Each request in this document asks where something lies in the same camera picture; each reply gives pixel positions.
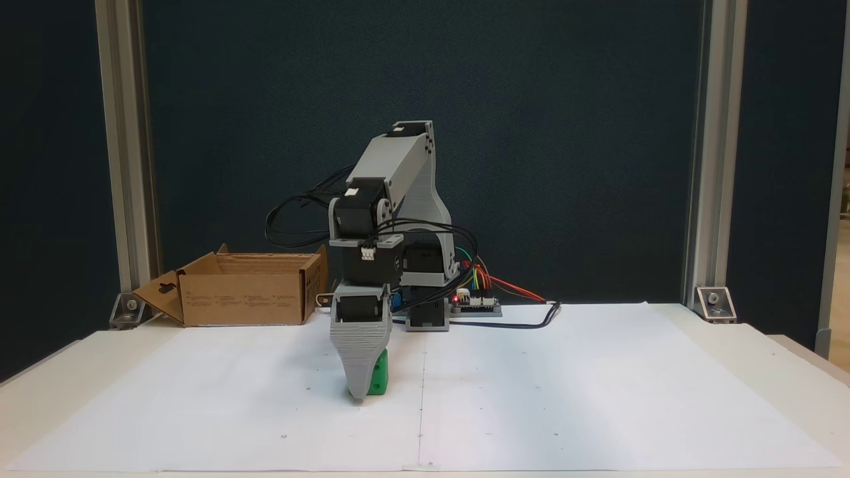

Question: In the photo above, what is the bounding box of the grey ridged fixed gripper jaw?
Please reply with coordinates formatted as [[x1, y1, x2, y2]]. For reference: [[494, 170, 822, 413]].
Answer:
[[330, 324, 392, 401]]

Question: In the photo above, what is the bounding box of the green die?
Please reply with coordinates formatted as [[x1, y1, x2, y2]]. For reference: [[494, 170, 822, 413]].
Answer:
[[345, 349, 389, 398]]

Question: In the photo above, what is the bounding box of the servo controller circuit board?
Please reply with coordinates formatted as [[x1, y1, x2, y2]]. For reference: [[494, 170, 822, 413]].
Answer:
[[452, 287, 500, 310]]

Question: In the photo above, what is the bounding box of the brown cardboard box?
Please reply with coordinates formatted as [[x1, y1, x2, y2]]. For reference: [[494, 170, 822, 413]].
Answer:
[[133, 244, 329, 327]]

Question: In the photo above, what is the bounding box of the black servo cable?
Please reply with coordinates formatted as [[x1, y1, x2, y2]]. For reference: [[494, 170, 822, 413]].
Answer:
[[375, 222, 479, 293], [266, 166, 356, 250]]

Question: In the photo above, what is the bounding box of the green jumper wire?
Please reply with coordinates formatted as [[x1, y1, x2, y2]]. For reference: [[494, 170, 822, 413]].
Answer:
[[455, 247, 477, 293]]

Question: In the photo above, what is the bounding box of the orange jumper wire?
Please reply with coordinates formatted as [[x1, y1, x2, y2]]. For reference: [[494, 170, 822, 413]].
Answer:
[[465, 262, 547, 303]]

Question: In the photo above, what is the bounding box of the grey metal corner bracket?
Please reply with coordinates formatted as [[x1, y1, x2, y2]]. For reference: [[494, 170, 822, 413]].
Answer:
[[110, 292, 148, 328], [695, 287, 736, 324]]

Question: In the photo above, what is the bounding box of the aluminium frame post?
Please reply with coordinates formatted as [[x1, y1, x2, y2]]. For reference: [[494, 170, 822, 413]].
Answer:
[[95, 0, 160, 313], [683, 0, 748, 309], [815, 0, 850, 359]]

